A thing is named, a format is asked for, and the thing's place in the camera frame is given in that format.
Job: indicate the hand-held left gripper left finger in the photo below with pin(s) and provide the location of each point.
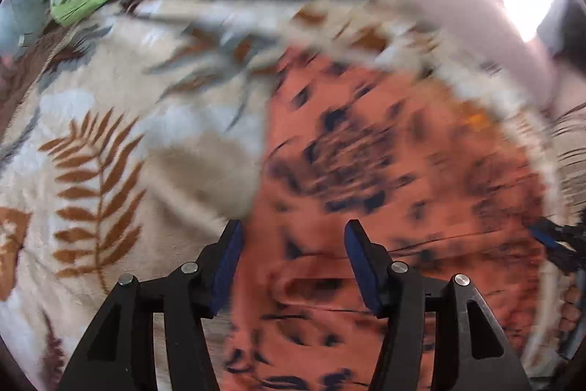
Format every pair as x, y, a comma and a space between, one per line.
228, 262

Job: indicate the beige leaf print blanket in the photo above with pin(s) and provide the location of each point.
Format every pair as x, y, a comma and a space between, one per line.
137, 171

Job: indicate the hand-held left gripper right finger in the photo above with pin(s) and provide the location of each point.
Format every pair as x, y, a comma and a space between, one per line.
361, 262

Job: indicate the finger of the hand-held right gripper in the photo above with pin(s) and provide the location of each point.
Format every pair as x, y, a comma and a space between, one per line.
556, 242

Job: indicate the orange floral garment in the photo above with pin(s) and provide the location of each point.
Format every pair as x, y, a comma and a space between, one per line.
366, 171

